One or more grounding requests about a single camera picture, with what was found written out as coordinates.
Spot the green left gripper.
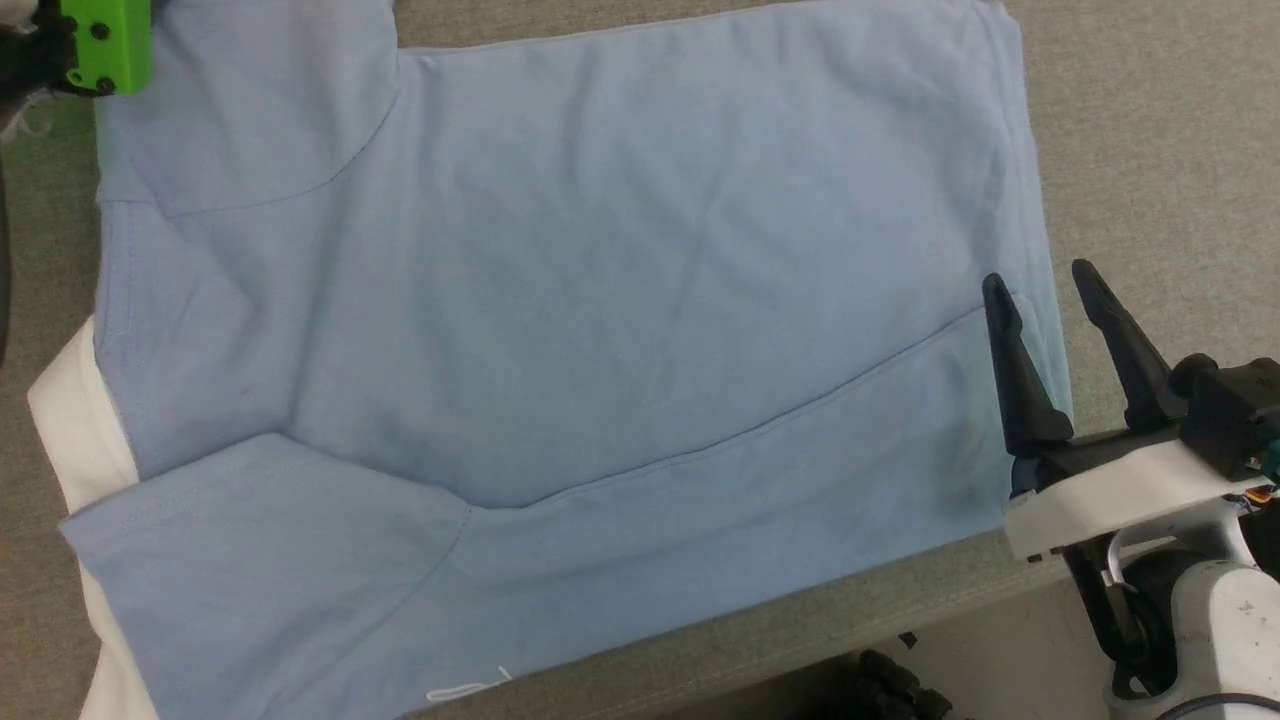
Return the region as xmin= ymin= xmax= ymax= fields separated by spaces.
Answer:
xmin=58 ymin=0 xmax=155 ymax=99

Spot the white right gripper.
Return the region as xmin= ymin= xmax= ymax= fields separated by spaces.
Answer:
xmin=982 ymin=258 xmax=1262 ymax=564

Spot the light blue polo shirt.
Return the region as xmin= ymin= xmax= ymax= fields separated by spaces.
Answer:
xmin=28 ymin=0 xmax=1077 ymax=720

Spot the black right gripper motor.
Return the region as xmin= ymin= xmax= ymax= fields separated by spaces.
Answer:
xmin=1244 ymin=503 xmax=1280 ymax=583

